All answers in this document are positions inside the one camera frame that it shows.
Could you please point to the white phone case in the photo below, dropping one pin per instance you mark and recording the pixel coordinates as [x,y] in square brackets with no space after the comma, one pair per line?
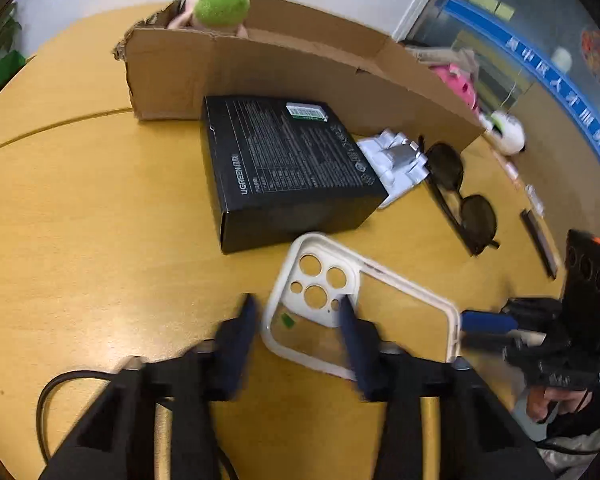
[306,251]

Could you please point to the small pink card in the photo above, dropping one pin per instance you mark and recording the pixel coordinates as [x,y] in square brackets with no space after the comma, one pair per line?
[509,170]

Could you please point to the person's right forearm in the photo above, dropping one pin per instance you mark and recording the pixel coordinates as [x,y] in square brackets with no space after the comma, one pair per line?
[577,452]

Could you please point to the black product box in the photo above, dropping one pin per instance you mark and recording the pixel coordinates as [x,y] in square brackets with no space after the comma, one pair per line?
[285,170]

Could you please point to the green potted plant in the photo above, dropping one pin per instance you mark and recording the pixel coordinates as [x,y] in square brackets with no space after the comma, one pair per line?
[0,35]

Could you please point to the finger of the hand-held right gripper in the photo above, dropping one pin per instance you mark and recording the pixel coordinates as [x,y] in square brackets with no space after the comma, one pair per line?
[490,340]
[485,321]

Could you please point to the green and pink plush toy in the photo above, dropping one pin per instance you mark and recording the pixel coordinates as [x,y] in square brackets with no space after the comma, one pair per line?
[220,6]

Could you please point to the pink plastic toy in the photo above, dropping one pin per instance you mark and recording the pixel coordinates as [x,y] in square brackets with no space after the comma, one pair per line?
[455,82]

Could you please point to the small white card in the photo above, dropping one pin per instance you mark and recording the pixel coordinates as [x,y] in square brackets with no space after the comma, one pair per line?
[535,199]

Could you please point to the person's right hand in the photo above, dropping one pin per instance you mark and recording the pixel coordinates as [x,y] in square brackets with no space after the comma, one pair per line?
[542,405]

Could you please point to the wooden desktop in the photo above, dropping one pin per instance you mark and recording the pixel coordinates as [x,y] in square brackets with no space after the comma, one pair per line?
[90,220]

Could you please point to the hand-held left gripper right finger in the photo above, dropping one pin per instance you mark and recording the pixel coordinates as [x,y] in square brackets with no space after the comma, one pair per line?
[359,355]

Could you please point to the black flat bar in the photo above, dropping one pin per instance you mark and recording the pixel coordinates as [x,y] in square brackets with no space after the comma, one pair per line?
[540,242]

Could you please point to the brown cardboard box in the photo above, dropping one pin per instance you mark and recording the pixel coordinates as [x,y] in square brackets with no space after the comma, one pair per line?
[180,75]

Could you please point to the beige cloth bundle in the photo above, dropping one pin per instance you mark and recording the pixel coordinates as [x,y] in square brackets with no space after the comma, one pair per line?
[461,57]

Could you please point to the blue wall banner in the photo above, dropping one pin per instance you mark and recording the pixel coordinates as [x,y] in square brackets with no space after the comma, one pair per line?
[530,62]

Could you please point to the white foil packet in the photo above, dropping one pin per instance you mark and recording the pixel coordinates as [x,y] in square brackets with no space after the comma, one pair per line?
[396,160]

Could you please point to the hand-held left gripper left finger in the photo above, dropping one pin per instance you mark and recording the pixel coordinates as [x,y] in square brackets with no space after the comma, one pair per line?
[236,345]

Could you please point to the black sunglasses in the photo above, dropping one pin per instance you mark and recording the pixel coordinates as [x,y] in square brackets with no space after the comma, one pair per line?
[445,166]

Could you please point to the white and green plush ball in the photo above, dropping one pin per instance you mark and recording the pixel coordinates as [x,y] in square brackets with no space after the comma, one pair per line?
[509,136]

